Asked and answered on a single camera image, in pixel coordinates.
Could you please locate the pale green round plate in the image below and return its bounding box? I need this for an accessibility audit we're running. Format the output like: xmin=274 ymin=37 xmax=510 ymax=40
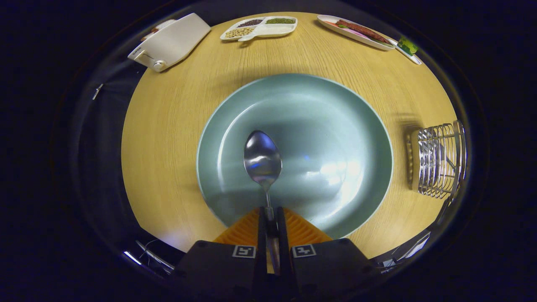
xmin=196 ymin=73 xmax=394 ymax=240

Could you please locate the white toaster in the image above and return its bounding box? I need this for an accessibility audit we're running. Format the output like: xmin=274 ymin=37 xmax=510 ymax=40
xmin=128 ymin=13 xmax=211 ymax=73

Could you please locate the small white saucer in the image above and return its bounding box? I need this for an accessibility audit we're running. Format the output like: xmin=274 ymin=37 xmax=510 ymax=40
xmin=388 ymin=38 xmax=422 ymax=65

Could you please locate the silver spoon with wooden handle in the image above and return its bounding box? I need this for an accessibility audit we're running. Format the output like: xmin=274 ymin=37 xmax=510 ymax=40
xmin=243 ymin=130 xmax=282 ymax=275

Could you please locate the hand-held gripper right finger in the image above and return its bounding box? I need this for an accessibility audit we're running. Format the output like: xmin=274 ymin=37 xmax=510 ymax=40
xmin=276 ymin=207 xmax=380 ymax=294

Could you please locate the metal wire basket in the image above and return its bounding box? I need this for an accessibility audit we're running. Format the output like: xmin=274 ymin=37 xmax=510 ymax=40
xmin=405 ymin=120 xmax=467 ymax=200

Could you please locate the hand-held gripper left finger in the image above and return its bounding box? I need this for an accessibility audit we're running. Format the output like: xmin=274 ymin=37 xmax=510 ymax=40
xmin=171 ymin=206 xmax=268 ymax=294

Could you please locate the white oval plate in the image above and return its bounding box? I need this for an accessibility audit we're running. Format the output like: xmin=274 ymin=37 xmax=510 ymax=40
xmin=317 ymin=15 xmax=396 ymax=51

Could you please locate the pink radish slice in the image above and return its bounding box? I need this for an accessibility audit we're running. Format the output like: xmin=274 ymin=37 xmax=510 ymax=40
xmin=342 ymin=26 xmax=372 ymax=40

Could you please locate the brown steak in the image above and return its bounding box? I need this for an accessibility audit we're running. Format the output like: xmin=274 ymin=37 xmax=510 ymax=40
xmin=336 ymin=20 xmax=388 ymax=43

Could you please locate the white divided snack tray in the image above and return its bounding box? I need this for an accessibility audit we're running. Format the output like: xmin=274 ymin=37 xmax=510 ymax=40
xmin=220 ymin=16 xmax=298 ymax=42

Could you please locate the pile of yellow soybeans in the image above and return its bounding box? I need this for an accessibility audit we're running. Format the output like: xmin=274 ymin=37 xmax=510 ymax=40
xmin=224 ymin=27 xmax=255 ymax=39

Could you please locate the toast bread slice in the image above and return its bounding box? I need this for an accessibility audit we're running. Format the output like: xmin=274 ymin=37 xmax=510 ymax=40
xmin=141 ymin=19 xmax=176 ymax=42

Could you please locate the green drink bottle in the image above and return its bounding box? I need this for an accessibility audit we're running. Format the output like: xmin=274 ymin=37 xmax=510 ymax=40
xmin=398 ymin=36 xmax=419 ymax=55

